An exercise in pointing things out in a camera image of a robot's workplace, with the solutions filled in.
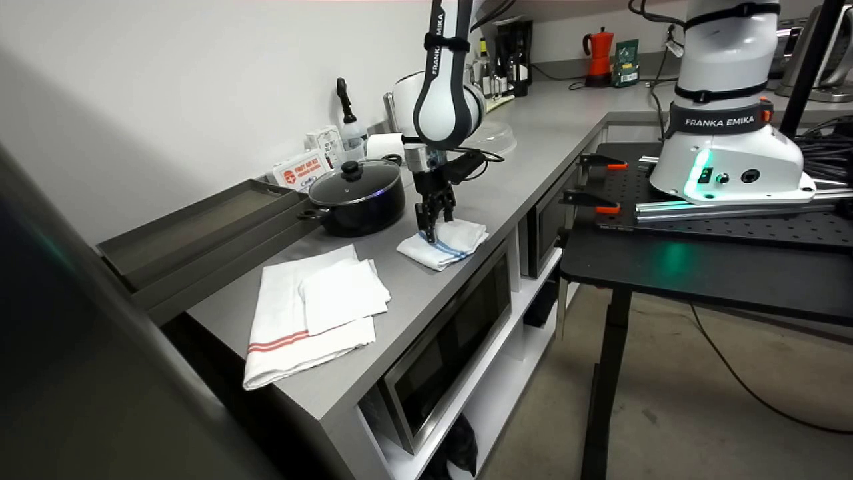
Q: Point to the black coffee machine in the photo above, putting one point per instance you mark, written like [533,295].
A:
[516,56]

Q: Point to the black robot workbench table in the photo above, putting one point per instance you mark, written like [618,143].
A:
[710,267]

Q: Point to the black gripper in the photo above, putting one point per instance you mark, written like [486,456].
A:
[434,187]

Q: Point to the red and white sign card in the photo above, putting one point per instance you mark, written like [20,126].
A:
[304,170]

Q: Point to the red moka pot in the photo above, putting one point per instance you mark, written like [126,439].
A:
[600,54]

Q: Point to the dark grey panel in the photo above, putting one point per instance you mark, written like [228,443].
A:
[89,374]

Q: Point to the aluminium rail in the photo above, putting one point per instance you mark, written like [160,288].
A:
[736,208]

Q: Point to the dark grey metal tray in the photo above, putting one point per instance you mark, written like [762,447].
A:
[202,242]

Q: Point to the small plain white cloth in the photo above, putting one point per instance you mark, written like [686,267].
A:
[342,295]

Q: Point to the white towel with blue stripes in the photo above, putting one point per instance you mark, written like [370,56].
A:
[461,242]

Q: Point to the black under-counter appliance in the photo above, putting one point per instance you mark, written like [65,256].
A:
[549,227]

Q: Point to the yellow wooden board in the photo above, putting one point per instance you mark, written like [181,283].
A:
[498,102]

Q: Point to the silver appliance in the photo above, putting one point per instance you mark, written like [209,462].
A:
[841,54]

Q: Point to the white paper towel roll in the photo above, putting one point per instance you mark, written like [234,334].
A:
[385,147]

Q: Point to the green box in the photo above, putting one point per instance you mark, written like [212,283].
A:
[628,62]

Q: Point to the clear round plate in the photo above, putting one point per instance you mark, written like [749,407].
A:
[498,136]

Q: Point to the black bag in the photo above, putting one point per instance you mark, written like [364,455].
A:
[458,448]

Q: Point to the white wall outlet box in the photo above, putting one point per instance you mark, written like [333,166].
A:
[321,143]

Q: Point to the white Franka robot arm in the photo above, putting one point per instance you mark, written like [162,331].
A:
[728,54]

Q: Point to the black pot with lid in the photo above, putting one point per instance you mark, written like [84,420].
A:
[360,208]

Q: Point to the black microwave oven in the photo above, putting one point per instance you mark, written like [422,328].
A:
[454,336]

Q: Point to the white towel with red stripe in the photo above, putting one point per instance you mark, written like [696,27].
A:
[274,336]

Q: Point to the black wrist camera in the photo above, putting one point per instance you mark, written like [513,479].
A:
[468,166]

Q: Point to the black stand pole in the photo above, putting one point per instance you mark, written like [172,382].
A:
[813,68]

